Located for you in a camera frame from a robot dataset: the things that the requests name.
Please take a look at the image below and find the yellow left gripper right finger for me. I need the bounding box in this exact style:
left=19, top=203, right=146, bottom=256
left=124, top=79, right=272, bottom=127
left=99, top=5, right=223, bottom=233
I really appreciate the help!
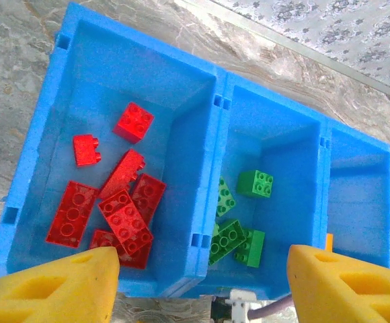
left=288, top=244, right=390, bottom=323

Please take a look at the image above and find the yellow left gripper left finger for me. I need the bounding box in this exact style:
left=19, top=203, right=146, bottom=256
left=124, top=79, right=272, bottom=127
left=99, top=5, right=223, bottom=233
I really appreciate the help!
left=0, top=246, right=121, bottom=323

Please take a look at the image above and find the long red lego brick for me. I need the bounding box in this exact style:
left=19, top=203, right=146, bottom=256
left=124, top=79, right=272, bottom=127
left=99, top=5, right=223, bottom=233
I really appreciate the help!
left=129, top=173, right=167, bottom=225
left=97, top=188, right=155, bottom=256
left=45, top=180, right=100, bottom=249
left=97, top=148, right=147, bottom=200

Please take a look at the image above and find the long green lego brick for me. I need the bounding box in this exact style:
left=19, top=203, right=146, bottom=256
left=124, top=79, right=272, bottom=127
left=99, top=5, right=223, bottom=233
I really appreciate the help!
left=208, top=218, right=248, bottom=266

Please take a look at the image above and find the green square lego brick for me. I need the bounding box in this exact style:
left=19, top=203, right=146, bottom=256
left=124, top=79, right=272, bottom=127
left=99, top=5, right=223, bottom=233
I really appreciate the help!
left=237, top=170, right=274, bottom=199

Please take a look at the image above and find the small red lego brick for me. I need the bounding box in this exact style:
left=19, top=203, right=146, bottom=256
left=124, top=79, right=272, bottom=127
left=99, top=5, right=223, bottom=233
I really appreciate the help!
left=73, top=133, right=102, bottom=168

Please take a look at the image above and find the small green lego brick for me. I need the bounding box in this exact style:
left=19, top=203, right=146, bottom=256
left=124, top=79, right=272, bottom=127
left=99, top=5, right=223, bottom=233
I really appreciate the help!
left=214, top=175, right=237, bottom=218

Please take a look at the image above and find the red square lego brick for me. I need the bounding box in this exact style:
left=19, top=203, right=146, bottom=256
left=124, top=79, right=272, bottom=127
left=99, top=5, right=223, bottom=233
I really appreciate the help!
left=112, top=102, right=155, bottom=145

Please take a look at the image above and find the blue plastic bin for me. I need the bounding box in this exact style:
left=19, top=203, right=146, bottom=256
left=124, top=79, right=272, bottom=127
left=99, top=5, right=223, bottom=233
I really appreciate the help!
left=181, top=67, right=332, bottom=300
left=0, top=1, right=228, bottom=299
left=319, top=117, right=390, bottom=270

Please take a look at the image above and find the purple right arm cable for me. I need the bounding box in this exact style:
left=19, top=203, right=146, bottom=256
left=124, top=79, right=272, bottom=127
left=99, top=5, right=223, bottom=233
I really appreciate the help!
left=227, top=289, right=295, bottom=323

